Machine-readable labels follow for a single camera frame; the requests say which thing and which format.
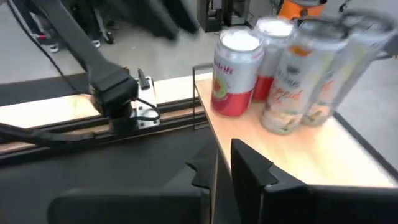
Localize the black table mat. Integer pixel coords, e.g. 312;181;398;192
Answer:
0;124;237;224

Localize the orange shop vacuum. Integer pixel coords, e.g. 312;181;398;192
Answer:
276;0;327;21

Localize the black frame strut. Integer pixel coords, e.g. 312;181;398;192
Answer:
0;123;113;147

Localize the black equipment rack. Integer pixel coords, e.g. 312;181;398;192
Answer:
196;0;249;34

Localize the white pink soda can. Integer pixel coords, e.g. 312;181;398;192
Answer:
252;17;294;102
211;26;265;118

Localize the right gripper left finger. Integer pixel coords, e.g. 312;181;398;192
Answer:
185;139;219;224

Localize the person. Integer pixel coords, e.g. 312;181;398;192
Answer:
23;0;103;54

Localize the wooden shelf with black frame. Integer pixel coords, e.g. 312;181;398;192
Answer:
192;62;398;189

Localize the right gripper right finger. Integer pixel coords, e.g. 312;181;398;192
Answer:
230;138;308;224

